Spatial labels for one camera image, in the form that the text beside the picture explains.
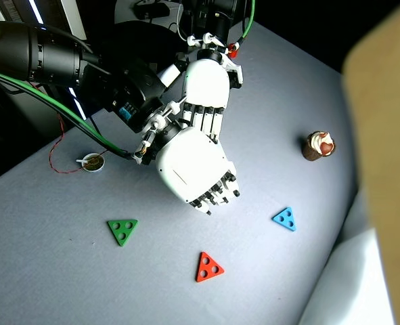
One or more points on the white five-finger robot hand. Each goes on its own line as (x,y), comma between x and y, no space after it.
(206,84)
(189,162)

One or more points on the small black device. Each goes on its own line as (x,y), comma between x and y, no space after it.
(152,10)

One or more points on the white toy soup bowl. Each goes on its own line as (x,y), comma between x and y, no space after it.
(94,163)

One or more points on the green triangle block three holes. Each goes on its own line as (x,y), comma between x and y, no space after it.
(122,230)

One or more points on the red triangle block three holes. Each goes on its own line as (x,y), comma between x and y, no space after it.
(207,269)

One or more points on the blue triangle block three holes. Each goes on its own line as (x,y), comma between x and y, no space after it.
(285,219)

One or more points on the grey table cloth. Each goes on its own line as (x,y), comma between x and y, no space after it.
(152,277)

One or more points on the brown toy cupcake white cream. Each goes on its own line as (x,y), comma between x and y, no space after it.
(316,147)

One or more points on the white panel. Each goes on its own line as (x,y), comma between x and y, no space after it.
(73,17)

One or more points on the tan blurred board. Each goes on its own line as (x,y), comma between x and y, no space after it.
(385,135)

